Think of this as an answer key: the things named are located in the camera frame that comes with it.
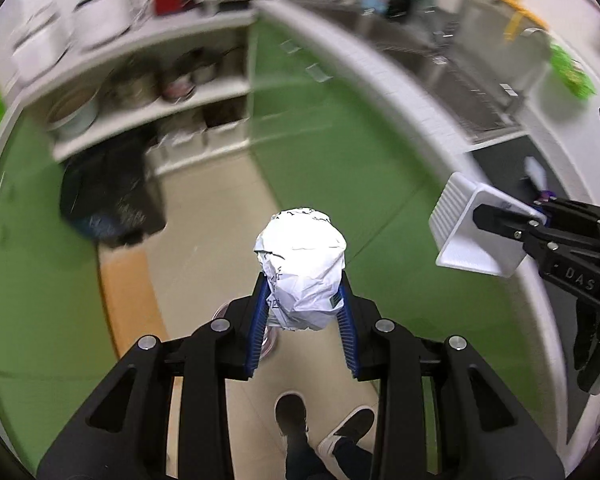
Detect person's dark trouser leg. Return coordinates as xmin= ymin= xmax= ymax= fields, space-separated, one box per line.
xmin=285 ymin=430 xmax=376 ymax=480

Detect black garbage bag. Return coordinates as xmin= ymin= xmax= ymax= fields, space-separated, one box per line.
xmin=60 ymin=130 xmax=168 ymax=250

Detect stainless steel sink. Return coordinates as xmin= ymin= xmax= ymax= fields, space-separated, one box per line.
xmin=330 ymin=5 xmax=526 ymax=143

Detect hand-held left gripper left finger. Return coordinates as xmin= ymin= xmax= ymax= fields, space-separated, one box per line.
xmin=36 ymin=272 xmax=273 ymax=480

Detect white round appliance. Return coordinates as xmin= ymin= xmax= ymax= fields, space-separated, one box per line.
xmin=75 ymin=0 xmax=136 ymax=53

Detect white plastic box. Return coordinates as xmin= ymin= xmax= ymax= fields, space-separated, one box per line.
xmin=428 ymin=172 xmax=548 ymax=278

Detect pink waste bin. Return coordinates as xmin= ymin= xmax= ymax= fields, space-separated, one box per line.
xmin=212 ymin=302 xmax=281 ymax=361

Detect clear ribbed plastic lid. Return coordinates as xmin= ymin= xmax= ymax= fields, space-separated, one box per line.
xmin=524 ymin=156 xmax=548 ymax=188

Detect steel pot with lid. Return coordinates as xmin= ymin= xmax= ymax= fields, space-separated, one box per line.
xmin=107 ymin=67 xmax=158 ymax=108

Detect person's dark shoe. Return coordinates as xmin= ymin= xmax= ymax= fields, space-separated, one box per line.
xmin=317 ymin=407 xmax=376 ymax=456
xmin=275 ymin=394 xmax=308 ymax=441

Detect dark lidded pot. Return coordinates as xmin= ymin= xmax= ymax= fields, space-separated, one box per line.
xmin=162 ymin=47 xmax=218 ymax=101

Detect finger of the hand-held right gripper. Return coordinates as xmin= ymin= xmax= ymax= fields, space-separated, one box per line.
xmin=472 ymin=203 xmax=548 ymax=256
xmin=532 ymin=197 xmax=600 ymax=228

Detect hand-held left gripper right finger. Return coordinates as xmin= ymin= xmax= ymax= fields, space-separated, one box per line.
xmin=335 ymin=270 xmax=566 ymax=480

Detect green base cabinet front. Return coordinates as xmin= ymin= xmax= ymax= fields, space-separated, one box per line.
xmin=250 ymin=25 xmax=538 ymax=461

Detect white paper ball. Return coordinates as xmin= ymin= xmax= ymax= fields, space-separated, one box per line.
xmin=252 ymin=206 xmax=348 ymax=332

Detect pale green bowl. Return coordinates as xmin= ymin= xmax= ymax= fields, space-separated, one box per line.
xmin=47 ymin=87 xmax=101 ymax=138

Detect green plastic basket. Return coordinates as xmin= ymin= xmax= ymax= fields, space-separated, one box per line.
xmin=550 ymin=42 xmax=597 ymax=101

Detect green cabinet door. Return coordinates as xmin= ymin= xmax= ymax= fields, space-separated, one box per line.
xmin=0 ymin=110 xmax=126 ymax=461

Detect white storage bins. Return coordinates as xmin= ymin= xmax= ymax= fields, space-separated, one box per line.
xmin=150 ymin=120 xmax=248 ymax=176

